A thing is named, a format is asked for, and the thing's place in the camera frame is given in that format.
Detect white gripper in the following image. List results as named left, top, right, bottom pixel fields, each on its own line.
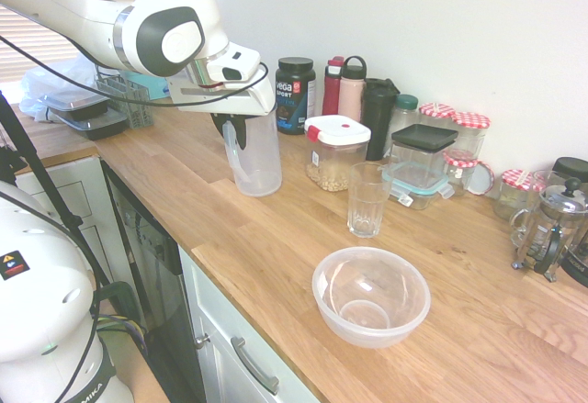
left=165, top=72, right=277, bottom=151

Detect clear pitcher with blue lid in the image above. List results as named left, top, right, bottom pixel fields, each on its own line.
left=222, top=106, right=283, bottom=198

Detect red water bottle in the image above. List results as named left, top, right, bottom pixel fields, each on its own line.
left=322, top=56, right=345, bottom=117

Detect black Vega protein tub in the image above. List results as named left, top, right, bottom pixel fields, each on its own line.
left=275, top=57, right=318, bottom=136

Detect teal cloth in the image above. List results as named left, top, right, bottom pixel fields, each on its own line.
left=123, top=71, right=171, bottom=101

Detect grey cutlery basket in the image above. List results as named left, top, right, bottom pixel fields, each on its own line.
left=95, top=74, right=153, bottom=129

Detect cereal container with white lid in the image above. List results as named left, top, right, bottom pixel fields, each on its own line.
left=303, top=116, right=372, bottom=193

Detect pink bottle with black cap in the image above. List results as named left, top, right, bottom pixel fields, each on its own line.
left=338, top=55, right=368, bottom=124

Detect black plastic food tray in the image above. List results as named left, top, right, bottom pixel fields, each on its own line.
left=54, top=108, right=130, bottom=141

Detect black shaker bottle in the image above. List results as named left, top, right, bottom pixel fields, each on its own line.
left=361, top=77, right=400, bottom=162

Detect black dishwasher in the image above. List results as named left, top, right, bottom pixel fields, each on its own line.
left=100, top=159, right=208, bottom=403

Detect black food tray clear lid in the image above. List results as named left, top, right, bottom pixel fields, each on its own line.
left=45, top=93, right=111, bottom=122

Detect clear drinking glass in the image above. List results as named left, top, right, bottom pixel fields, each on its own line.
left=346, top=162, right=391, bottom=239

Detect clear bottle with green cap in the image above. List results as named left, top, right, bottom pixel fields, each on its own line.
left=390, top=94, right=420, bottom=136

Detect white panel cabinet door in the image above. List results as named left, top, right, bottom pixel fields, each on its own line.
left=13, top=157, right=139, bottom=294

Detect black tripod leg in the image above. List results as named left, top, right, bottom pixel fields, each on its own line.
left=0, top=90, right=111, bottom=294

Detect clear plastic bag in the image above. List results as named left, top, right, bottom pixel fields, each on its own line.
left=18, top=56, right=100, bottom=124

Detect square container with black lid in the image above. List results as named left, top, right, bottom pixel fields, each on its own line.
left=389, top=123, right=459, bottom=179

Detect green metal clamp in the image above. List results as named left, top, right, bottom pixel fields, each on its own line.
left=91, top=282, right=144, bottom=330

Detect glass container with teal lid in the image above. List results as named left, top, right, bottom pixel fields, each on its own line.
left=380, top=161, right=451, bottom=210

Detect large jar with gingham lid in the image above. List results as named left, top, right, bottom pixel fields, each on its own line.
left=450, top=111, right=492, bottom=161
left=418, top=102, right=456, bottom=131

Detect beige window blinds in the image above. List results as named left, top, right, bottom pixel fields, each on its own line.
left=0, top=0, right=153, bottom=85

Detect small jar with gingham lid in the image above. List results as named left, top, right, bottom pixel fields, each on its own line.
left=493, top=168, right=535, bottom=220
left=443, top=150, right=480, bottom=189

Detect clear plastic bowl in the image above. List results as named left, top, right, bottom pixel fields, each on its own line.
left=311, top=246, right=432, bottom=349

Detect loose white jar lid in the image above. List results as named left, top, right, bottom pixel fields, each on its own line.
left=468, top=162, right=496, bottom=196

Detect clear glass jar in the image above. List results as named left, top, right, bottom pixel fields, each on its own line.
left=531, top=169, right=564, bottom=194

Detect glass French press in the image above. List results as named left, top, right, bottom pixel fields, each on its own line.
left=509, top=176, right=588, bottom=284

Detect dark jar with black lid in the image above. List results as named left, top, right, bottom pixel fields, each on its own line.
left=550, top=156, right=588, bottom=290

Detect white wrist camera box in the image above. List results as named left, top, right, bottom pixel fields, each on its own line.
left=205, top=40, right=262, bottom=87

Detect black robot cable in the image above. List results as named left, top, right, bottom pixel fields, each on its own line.
left=0, top=34, right=271, bottom=106

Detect white cabinet with bar handle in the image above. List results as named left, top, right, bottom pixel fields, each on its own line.
left=176, top=246, right=322, bottom=403

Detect coloured cable bundle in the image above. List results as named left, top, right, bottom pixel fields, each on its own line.
left=89, top=313, right=151, bottom=403

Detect silver bar cabinet handle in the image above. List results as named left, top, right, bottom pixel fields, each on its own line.
left=229, top=336, right=280, bottom=395

